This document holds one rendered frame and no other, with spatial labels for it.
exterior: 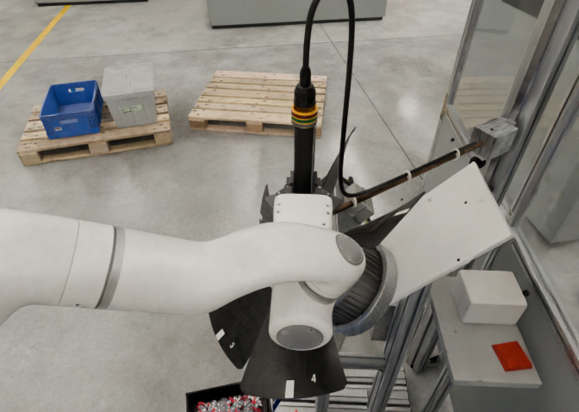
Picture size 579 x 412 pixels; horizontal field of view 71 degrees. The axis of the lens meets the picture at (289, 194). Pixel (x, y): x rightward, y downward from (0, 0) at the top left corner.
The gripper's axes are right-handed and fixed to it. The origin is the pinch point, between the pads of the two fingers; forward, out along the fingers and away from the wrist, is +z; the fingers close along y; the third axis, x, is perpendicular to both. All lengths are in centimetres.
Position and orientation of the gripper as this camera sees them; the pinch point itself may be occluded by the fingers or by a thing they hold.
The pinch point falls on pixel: (303, 183)
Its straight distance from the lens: 76.1
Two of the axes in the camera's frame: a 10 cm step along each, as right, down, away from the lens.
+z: 0.4, -6.6, 7.5
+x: 0.0, -7.5, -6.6
